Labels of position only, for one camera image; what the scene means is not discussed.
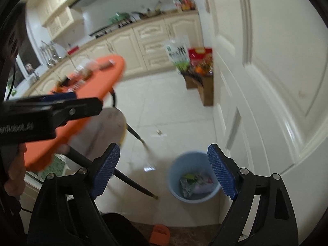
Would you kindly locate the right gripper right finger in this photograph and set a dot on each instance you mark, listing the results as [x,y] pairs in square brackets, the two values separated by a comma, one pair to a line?
[225,170]

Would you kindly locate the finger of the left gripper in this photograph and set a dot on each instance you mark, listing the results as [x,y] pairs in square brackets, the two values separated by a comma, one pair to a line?
[44,98]
[72,109]

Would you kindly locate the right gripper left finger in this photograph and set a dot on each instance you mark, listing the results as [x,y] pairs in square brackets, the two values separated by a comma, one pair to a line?
[102,169]

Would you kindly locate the blue trash bin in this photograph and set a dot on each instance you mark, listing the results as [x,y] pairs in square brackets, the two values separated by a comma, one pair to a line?
[191,178]

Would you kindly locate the person's left hand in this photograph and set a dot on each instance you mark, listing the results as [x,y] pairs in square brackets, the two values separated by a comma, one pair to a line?
[15,185]

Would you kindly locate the sink faucet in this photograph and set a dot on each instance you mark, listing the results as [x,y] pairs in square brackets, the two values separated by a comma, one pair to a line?
[31,71]

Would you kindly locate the black leg chair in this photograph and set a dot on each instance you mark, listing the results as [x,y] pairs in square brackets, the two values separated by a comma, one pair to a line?
[110,126]

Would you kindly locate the orange round table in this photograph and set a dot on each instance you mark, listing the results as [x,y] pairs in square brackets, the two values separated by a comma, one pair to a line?
[39,154]

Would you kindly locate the hanging utensil rack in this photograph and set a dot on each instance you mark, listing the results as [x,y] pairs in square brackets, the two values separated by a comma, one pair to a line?
[50,54]

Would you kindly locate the red basin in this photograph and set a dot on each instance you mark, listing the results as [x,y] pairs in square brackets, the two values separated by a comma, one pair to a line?
[73,50]

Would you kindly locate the cream upper cabinets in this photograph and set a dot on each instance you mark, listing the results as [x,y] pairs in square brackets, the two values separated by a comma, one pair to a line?
[57,17]

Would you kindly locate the cream cabinets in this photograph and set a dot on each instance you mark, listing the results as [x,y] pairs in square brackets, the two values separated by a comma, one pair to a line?
[141,44]
[57,17]

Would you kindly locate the black gas stove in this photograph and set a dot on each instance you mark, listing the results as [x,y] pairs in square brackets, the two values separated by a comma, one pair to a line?
[108,29]

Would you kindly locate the orange slipper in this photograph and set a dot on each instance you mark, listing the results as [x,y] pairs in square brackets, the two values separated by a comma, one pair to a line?
[160,235]

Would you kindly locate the brown cardboard box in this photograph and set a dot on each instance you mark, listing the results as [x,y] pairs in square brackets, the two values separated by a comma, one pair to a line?
[204,85]

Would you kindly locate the cream lower cabinets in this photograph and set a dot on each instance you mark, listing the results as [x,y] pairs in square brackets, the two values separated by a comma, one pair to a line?
[141,44]

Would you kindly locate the green electric pot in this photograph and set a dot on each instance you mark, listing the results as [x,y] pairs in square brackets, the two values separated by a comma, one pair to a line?
[119,18]

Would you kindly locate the red gift box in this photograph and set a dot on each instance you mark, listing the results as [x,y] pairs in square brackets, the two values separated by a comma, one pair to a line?
[200,55]

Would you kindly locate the white door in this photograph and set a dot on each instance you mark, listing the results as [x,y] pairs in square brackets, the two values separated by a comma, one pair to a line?
[271,95]

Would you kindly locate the white rice bag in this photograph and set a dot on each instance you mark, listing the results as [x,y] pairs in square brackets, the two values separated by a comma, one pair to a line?
[177,52]

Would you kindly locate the steel wok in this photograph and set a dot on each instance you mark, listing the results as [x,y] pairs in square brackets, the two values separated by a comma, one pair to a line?
[149,13]

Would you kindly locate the condiment bottles group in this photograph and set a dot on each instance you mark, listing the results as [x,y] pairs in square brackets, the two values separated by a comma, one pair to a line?
[184,5]

